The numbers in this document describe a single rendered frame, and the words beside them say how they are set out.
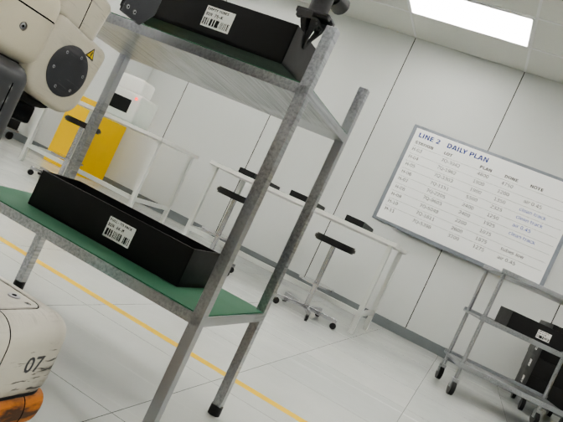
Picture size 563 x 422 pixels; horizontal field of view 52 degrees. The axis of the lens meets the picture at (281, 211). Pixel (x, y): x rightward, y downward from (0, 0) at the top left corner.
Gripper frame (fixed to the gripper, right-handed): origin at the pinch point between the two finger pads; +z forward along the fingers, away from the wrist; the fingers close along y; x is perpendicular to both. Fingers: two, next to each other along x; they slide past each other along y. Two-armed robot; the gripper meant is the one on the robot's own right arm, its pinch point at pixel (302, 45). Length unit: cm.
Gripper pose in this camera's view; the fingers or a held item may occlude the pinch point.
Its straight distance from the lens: 166.7
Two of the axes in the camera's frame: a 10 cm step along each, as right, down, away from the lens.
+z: -4.1, 9.1, 0.2
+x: -3.3, -1.3, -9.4
